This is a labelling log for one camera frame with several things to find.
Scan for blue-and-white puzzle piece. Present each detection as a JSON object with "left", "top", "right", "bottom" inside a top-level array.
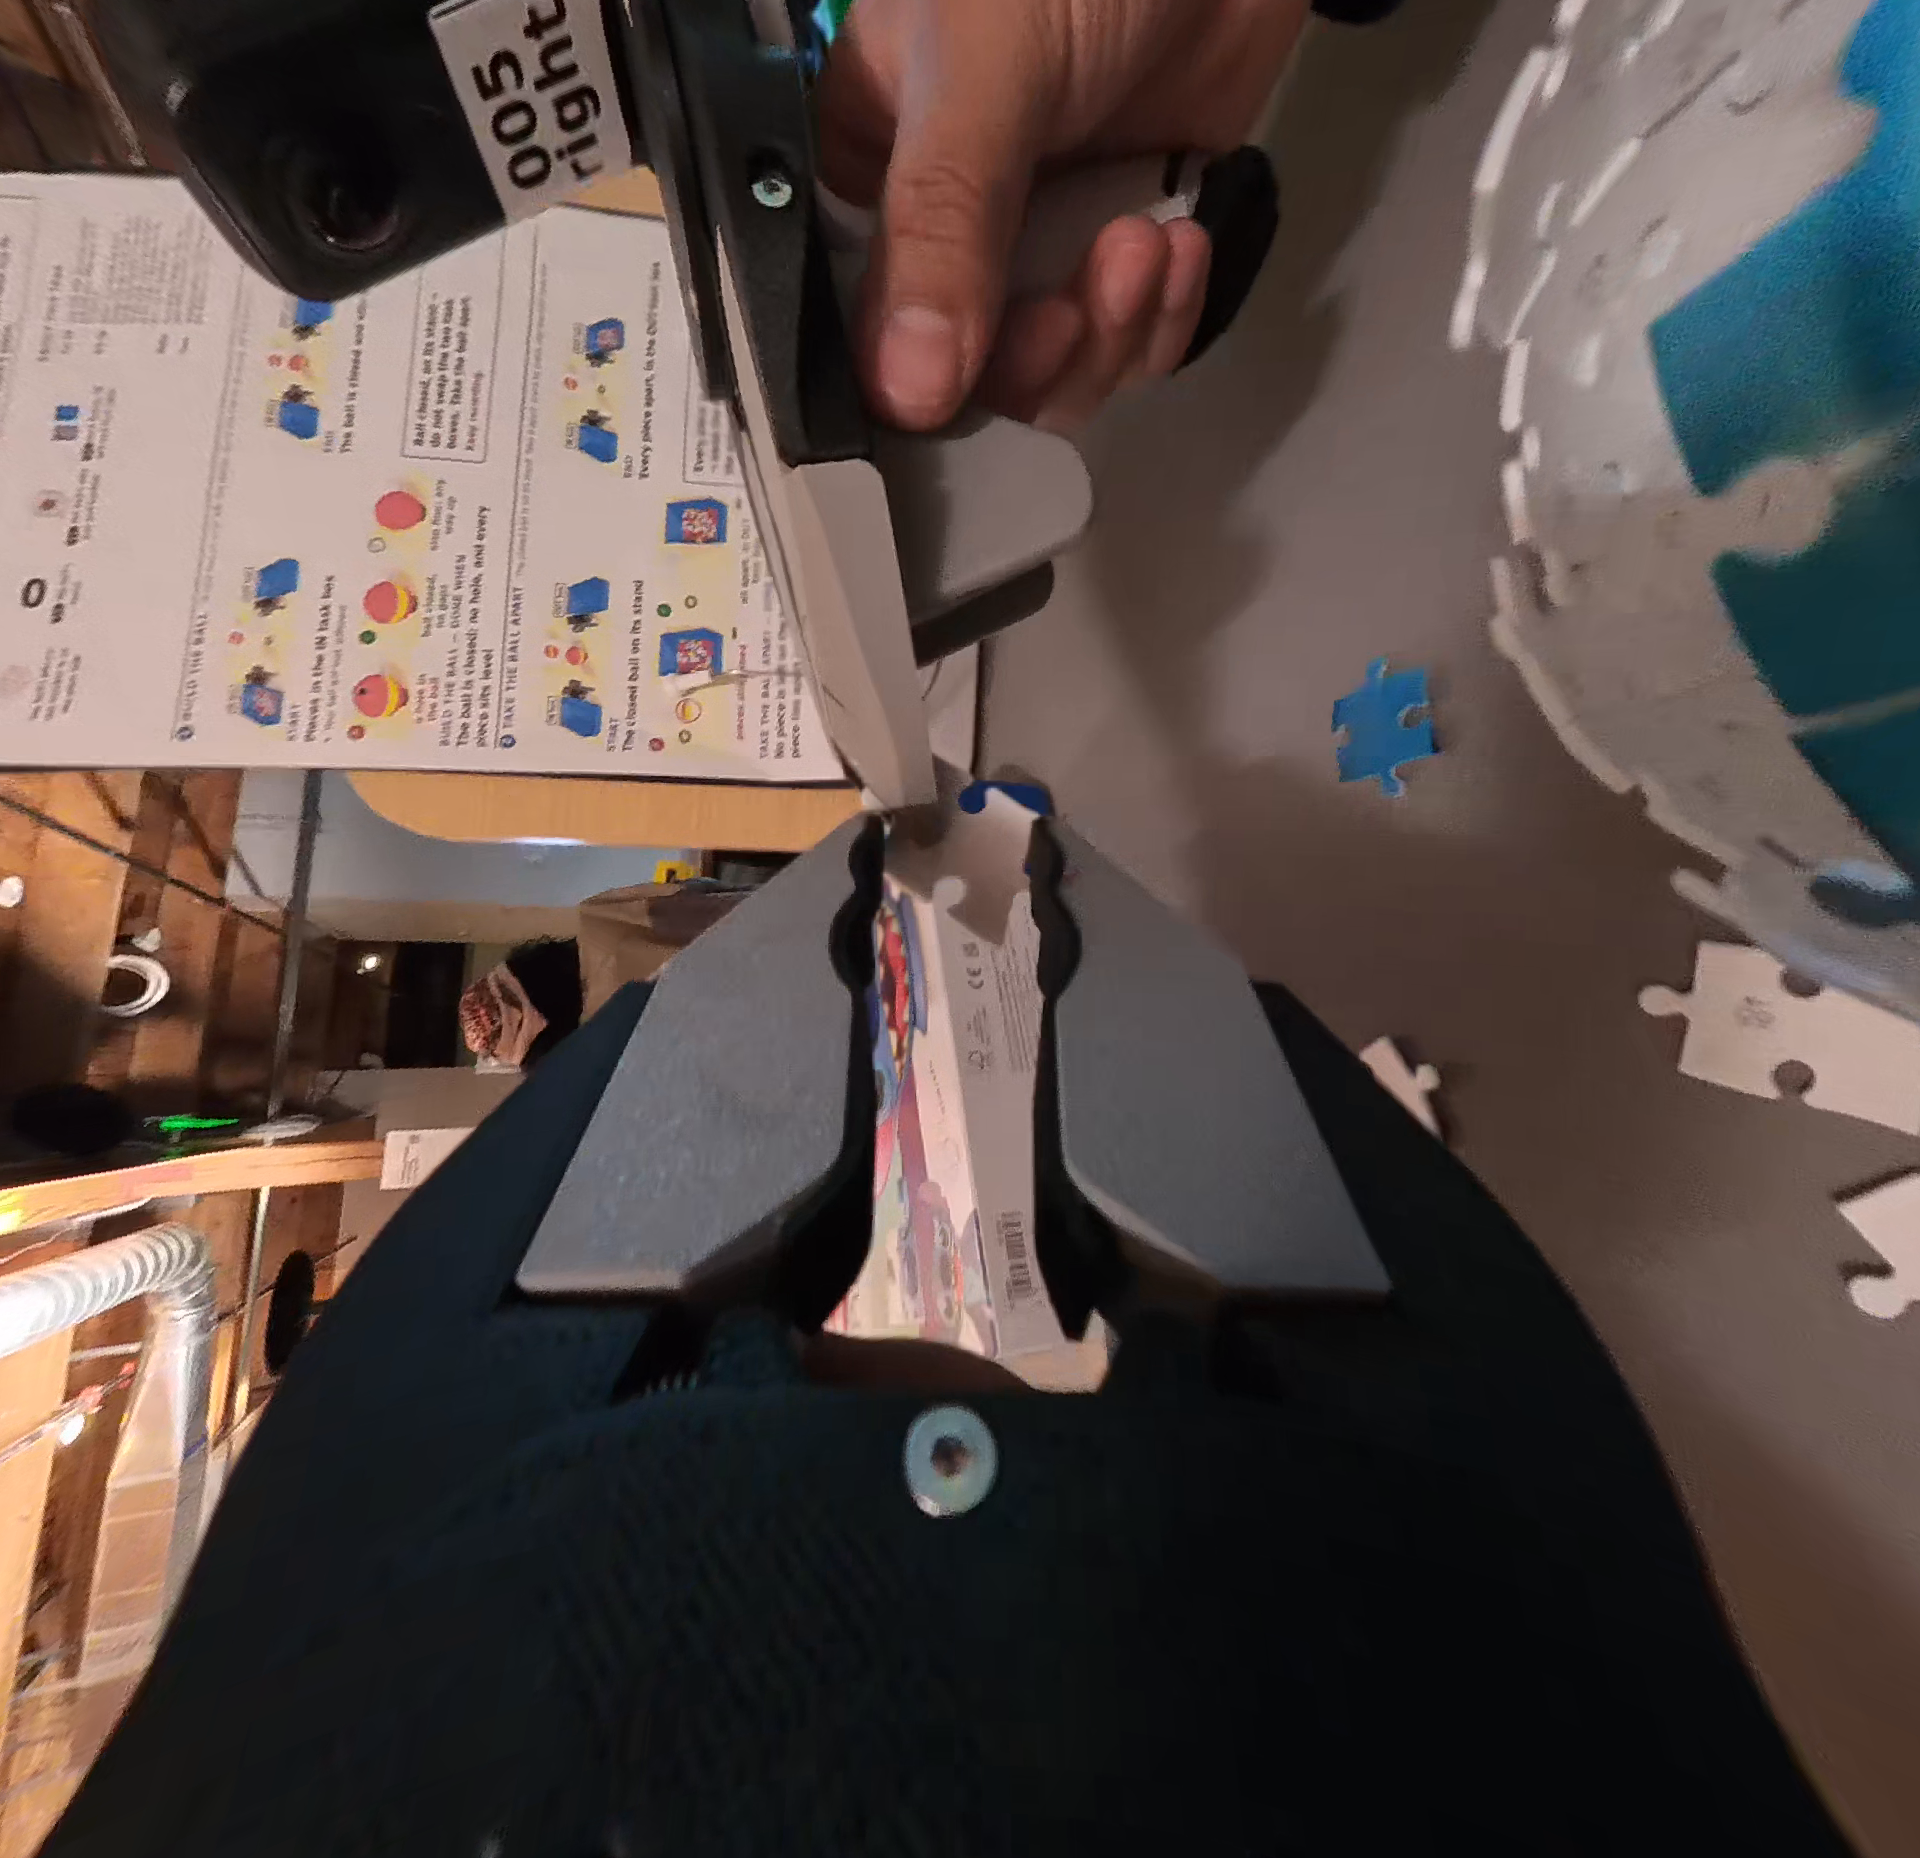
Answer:
[{"left": 893, "top": 783, "right": 1055, "bottom": 947}]

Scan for blue puzzle ball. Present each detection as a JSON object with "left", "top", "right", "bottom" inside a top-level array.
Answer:
[{"left": 1447, "top": 0, "right": 1920, "bottom": 1023}]

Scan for printed instruction sheet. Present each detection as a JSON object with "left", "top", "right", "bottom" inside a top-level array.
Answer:
[{"left": 0, "top": 171, "right": 870, "bottom": 789}]

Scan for silver ventilation duct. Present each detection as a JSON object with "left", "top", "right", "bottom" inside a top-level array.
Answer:
[{"left": 0, "top": 1222, "right": 250, "bottom": 1456}]

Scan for cartoon printed puzzle box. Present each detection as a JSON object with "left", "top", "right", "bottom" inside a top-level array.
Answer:
[{"left": 837, "top": 824, "right": 1118, "bottom": 1362}]

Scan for blue puzzle piece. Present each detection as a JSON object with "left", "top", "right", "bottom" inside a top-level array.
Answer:
[{"left": 1333, "top": 658, "right": 1442, "bottom": 800}]

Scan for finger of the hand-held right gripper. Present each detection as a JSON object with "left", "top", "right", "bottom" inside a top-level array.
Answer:
[
  {"left": 727, "top": 418, "right": 943, "bottom": 819},
  {"left": 874, "top": 420, "right": 1093, "bottom": 669}
]

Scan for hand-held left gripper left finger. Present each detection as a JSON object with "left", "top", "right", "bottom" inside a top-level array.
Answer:
[{"left": 512, "top": 816, "right": 888, "bottom": 1333}]

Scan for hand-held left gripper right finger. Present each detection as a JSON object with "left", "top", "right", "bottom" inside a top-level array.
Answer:
[{"left": 1022, "top": 816, "right": 1392, "bottom": 1342}]

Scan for person's right hand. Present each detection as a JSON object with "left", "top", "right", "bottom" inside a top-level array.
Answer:
[{"left": 818, "top": 0, "right": 1333, "bottom": 431}]

